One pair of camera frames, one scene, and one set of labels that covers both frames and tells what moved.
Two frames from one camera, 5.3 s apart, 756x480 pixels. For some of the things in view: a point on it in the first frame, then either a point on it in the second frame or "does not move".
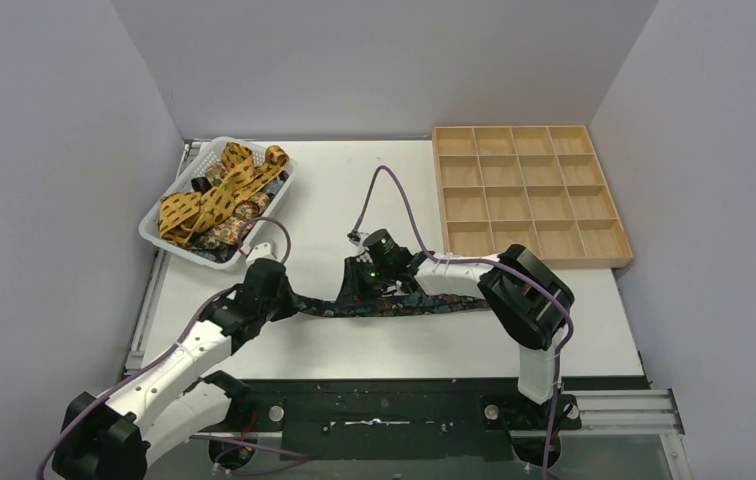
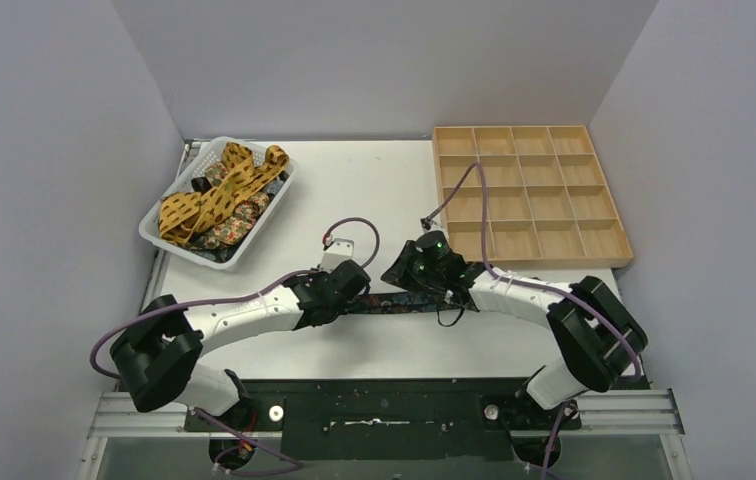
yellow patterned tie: [183, 214] does not move
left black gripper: [283, 299] -> [352, 282]
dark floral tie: [400, 304] does not move
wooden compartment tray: [542, 187] does not move
